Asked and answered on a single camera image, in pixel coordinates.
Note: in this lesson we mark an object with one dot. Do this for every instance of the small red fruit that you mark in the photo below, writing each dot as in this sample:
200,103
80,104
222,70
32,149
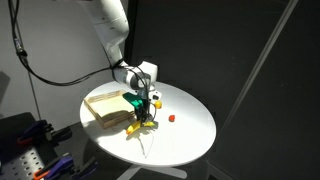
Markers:
172,118

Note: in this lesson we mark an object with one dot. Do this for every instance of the yellow banana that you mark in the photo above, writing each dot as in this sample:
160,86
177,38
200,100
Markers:
135,126

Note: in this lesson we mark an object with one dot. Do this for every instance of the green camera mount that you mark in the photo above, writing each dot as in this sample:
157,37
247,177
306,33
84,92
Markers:
132,99

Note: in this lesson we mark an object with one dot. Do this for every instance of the purple orange spring clamp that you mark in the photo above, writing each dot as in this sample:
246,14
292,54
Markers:
63,165
36,131

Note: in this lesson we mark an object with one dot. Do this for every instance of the wooden tray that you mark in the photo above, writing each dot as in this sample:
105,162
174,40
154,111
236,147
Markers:
106,108

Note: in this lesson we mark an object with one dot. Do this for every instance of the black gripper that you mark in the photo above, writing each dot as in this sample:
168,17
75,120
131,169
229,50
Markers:
143,105

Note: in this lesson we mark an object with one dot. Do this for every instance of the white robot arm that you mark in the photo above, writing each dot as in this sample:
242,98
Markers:
113,30

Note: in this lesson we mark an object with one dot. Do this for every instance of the perforated metal breadboard plate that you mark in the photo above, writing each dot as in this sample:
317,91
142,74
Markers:
20,165

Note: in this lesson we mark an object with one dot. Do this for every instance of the white table base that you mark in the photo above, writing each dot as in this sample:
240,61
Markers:
166,172

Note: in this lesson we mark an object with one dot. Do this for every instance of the small yellow round fruit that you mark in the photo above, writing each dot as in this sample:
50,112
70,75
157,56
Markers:
159,105

